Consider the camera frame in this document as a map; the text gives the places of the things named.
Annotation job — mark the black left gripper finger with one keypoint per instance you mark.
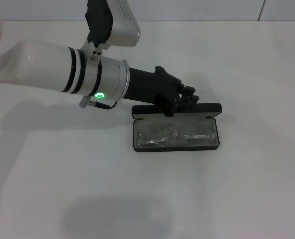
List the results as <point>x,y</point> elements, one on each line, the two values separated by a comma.
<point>188,90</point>
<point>189,100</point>

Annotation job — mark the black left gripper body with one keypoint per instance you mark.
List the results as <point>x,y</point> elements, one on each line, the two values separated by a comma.
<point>147,84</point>

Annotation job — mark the clear white glasses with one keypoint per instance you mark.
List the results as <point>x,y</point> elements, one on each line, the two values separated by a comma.
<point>174,134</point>

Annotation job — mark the black glasses case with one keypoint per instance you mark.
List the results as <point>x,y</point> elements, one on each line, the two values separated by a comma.
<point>177,149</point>

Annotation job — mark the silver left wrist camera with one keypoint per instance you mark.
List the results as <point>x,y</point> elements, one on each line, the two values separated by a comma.
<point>120,25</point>

